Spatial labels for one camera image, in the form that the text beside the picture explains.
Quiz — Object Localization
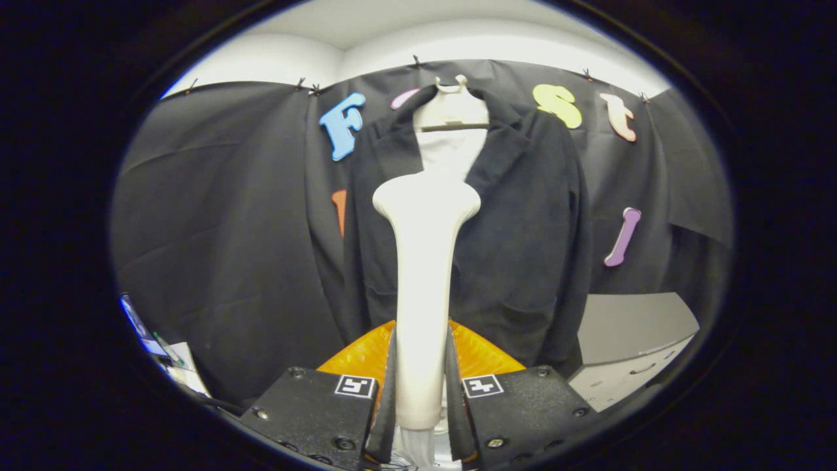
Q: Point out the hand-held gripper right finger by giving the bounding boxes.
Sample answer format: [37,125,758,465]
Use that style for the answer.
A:
[445,319,596,471]

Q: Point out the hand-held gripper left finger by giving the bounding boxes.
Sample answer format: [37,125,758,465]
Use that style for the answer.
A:
[239,319,398,471]

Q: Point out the white garment steamer with hose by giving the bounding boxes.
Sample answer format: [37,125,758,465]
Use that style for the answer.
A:
[372,171,482,471]

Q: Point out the black suit jacket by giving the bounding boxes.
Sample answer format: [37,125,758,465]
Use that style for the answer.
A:
[343,84,594,377]

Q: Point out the grey cabinet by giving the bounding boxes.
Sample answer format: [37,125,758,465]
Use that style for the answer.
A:
[568,292,700,413]

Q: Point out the white papers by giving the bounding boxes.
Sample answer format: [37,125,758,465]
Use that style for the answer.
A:
[163,341,211,398]

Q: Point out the black backdrop cloth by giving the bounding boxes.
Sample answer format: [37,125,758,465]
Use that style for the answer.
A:
[110,59,733,410]

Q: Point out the blue lit monitor screen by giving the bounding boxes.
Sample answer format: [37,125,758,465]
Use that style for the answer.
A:
[120,294,167,357]

